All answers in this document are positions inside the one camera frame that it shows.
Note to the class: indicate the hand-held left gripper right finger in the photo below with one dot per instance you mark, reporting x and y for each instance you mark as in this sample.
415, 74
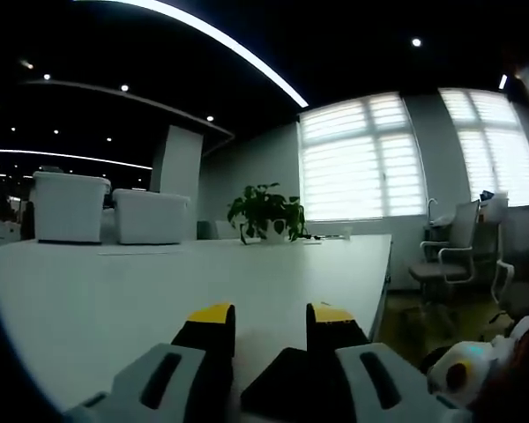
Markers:
388, 383

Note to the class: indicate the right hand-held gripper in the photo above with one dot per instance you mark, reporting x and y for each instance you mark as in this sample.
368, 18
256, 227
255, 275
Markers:
471, 361

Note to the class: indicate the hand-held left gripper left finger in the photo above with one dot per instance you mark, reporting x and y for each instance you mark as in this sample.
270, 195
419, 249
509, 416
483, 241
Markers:
145, 379

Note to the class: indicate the black fixed fixture clamp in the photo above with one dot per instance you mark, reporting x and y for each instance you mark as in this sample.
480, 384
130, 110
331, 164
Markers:
286, 388

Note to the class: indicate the white desk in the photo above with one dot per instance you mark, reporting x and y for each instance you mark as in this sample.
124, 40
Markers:
158, 291

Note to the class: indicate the grey office chair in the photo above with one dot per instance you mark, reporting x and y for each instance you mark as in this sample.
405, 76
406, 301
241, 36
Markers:
522, 255
460, 233

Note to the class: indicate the large white storage box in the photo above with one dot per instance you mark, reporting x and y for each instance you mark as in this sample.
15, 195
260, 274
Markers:
68, 207

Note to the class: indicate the potted green plant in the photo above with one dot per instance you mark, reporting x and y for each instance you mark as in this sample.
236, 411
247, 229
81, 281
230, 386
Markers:
266, 211

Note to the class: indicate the window with white blind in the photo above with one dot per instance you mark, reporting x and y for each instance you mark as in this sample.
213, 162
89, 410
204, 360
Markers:
357, 163
493, 154

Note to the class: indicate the group of ceiling spotlights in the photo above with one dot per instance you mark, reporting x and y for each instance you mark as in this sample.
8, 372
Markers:
416, 42

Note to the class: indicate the curved ceiling light strip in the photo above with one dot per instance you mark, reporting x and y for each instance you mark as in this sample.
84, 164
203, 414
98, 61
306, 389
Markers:
229, 39

